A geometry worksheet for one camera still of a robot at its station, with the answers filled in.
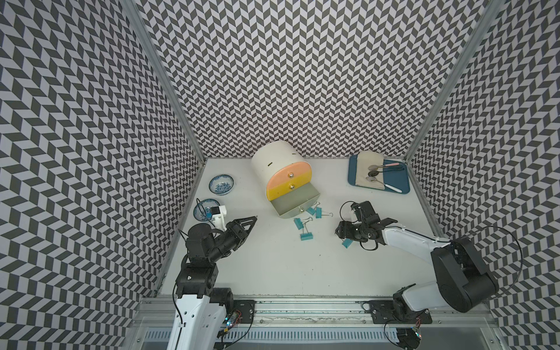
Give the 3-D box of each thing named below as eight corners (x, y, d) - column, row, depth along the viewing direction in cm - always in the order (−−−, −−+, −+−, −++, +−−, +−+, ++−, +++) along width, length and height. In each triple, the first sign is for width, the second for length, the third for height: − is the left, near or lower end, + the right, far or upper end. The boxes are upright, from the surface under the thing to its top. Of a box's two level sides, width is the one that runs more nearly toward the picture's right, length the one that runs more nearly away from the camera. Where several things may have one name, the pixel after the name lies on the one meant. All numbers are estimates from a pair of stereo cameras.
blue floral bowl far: (208, 189, 108) (205, 183, 104) (226, 177, 113) (223, 170, 109) (221, 200, 104) (218, 194, 100) (238, 186, 109) (236, 180, 105)
